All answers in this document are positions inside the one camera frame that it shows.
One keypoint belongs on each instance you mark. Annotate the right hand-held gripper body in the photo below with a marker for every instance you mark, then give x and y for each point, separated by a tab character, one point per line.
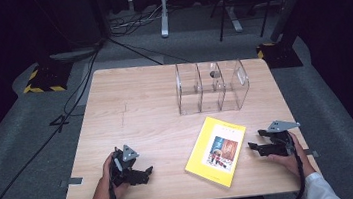
278	145

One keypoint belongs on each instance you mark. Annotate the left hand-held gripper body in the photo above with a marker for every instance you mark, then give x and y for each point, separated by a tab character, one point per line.
121	173

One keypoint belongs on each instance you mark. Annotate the white desk frame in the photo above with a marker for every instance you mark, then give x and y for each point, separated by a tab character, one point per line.
163	10

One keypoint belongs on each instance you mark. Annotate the small dark round object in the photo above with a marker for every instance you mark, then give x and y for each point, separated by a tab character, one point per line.
214	74

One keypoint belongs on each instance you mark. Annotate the dark slanted metal pole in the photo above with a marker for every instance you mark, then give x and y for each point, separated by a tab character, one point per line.
291	2

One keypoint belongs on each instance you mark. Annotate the clear acrylic divider rack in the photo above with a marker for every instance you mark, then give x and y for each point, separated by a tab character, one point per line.
212	88

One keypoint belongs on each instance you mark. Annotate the grey table edge bracket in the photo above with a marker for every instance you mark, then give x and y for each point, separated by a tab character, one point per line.
72	182
311	153

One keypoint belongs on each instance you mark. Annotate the yellow book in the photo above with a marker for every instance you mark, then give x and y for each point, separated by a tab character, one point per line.
215	152

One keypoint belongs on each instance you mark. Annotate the person's right hand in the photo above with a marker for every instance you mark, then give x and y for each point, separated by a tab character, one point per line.
294	163

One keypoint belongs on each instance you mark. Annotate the black yellow striped stand base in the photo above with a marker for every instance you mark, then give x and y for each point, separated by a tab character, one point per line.
280	54
48	77

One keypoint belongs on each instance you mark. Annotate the person's left hand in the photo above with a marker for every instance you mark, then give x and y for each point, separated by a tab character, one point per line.
105	184

